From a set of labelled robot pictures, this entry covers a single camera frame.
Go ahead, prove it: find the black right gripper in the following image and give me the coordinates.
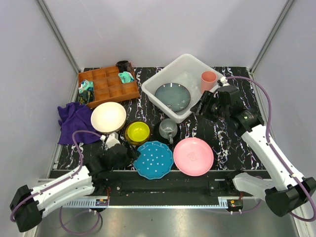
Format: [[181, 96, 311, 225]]
[[190, 90, 229, 122]]

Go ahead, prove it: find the teal ceramic floral plate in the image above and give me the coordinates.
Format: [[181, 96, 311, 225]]
[[155, 82, 191, 112]]

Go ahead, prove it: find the blue dotted scalloped plate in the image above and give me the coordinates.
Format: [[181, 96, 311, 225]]
[[134, 141, 174, 180]]

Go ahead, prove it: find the translucent white plastic bin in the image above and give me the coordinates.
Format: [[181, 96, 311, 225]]
[[141, 54, 223, 123]]

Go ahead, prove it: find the pink plastic cup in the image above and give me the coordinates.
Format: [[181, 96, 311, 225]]
[[200, 71, 217, 94]]

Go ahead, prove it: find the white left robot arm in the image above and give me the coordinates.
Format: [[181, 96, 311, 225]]
[[9, 144, 140, 233]]

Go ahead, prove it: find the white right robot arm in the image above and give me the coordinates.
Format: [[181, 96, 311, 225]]
[[191, 85, 316, 217]]

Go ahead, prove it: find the amber transparent plate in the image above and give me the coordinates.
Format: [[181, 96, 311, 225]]
[[124, 121, 151, 145]]

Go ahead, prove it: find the yellow plastic bowl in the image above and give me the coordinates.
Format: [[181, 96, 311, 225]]
[[127, 121, 150, 142]]

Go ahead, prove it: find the black saucer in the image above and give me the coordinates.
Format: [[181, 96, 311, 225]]
[[151, 122, 181, 145]]

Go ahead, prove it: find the grey ceramic mug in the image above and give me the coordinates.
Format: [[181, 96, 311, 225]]
[[158, 118, 178, 144]]

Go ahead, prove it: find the cream white bowl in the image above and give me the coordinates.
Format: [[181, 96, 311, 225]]
[[91, 102, 127, 133]]

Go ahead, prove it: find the pink plastic plate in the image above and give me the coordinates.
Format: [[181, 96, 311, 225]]
[[173, 137, 214, 176]]

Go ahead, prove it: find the purple cloth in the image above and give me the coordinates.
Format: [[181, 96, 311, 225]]
[[57, 102, 99, 145]]

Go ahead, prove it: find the orange wooden divided tray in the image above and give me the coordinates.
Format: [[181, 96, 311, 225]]
[[78, 66, 140, 109]]

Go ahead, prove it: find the dark green patterned cloth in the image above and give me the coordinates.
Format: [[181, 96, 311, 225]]
[[78, 91, 95, 104]]

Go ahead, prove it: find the mint green rolled cloth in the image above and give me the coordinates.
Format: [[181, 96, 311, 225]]
[[118, 71, 134, 84]]

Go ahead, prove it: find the teal white patterned cloth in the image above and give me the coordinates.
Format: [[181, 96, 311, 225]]
[[78, 79, 94, 93]]

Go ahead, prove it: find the dark brown cup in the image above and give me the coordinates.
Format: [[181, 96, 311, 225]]
[[116, 60, 133, 73]]

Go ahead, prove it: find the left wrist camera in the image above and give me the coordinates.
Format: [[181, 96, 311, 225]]
[[100, 132, 120, 149]]

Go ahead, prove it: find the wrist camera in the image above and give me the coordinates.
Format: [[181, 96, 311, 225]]
[[217, 77, 230, 87], [100, 132, 120, 149]]

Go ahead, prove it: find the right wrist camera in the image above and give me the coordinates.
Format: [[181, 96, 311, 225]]
[[217, 77, 230, 87]]

